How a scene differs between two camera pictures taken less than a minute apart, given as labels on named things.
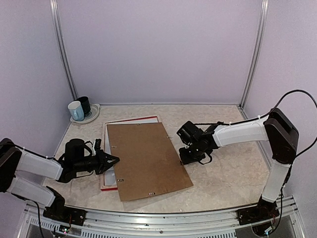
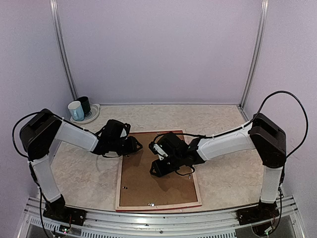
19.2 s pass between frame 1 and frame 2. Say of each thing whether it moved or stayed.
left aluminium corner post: stayed
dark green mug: stayed
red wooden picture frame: moved
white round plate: stayed
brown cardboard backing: moved
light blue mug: stayed
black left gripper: moved
